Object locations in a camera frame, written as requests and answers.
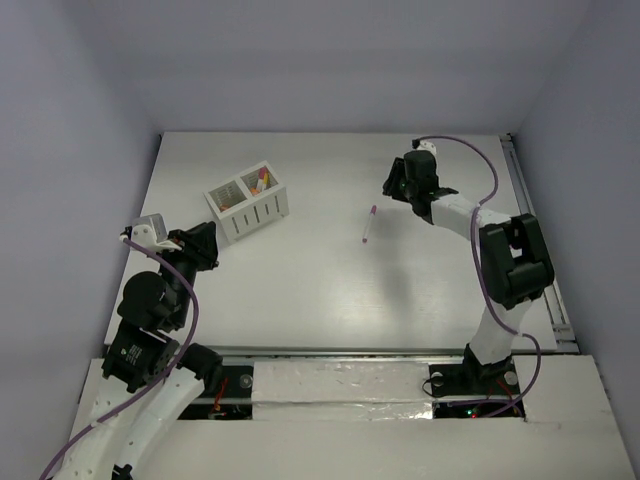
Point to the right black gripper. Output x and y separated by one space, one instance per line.
390 185

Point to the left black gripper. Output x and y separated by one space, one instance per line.
191 250

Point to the purple capped white marker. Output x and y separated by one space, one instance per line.
368 225

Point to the pink capped white marker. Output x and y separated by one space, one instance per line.
259 181

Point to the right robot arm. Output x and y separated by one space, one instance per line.
510 257

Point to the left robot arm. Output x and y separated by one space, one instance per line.
153 352

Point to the white two-compartment slotted holder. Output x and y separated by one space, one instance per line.
247 213

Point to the white foam base cover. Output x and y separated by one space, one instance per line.
362 419

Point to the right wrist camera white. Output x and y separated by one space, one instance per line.
424 145

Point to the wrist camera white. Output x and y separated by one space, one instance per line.
424 145
149 232

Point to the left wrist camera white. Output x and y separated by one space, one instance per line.
149 232

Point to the aluminium rail front edge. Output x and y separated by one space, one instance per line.
246 351

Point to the aluminium rail edge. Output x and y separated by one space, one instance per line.
246 351
537 251

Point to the aluminium rail right edge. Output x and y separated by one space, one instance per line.
537 251

